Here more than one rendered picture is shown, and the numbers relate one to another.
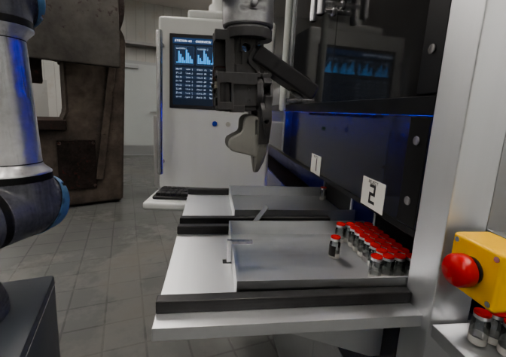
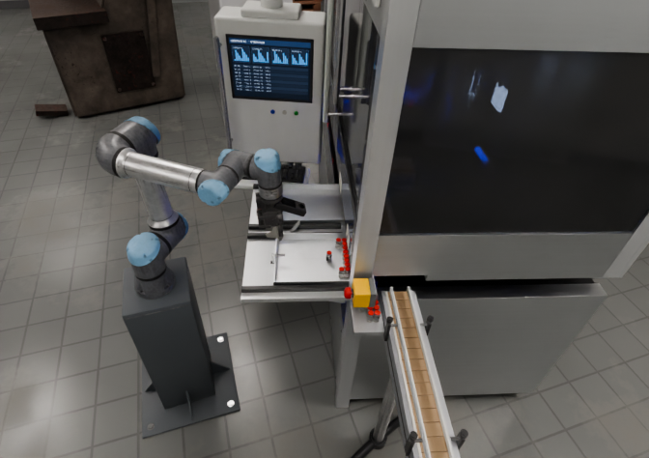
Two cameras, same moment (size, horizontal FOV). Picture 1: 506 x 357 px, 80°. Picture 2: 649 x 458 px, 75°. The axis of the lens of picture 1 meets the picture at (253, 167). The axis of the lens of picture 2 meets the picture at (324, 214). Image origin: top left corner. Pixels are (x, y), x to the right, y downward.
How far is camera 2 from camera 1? 1.13 m
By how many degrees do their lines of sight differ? 31
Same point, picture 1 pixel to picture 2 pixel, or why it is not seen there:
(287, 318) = (293, 297)
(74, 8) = not seen: outside the picture
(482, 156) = (366, 253)
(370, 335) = not seen: hidden behind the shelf
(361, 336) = not seen: hidden behind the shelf
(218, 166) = (278, 144)
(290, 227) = (312, 236)
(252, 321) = (278, 298)
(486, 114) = (367, 242)
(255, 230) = (292, 238)
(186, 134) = (248, 119)
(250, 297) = (278, 288)
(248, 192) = (296, 187)
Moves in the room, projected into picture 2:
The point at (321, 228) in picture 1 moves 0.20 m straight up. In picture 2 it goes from (330, 237) to (333, 200)
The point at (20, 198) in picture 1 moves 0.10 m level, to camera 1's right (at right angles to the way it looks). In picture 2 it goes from (170, 234) to (195, 237)
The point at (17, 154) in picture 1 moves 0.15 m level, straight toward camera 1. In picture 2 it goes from (164, 215) to (178, 240)
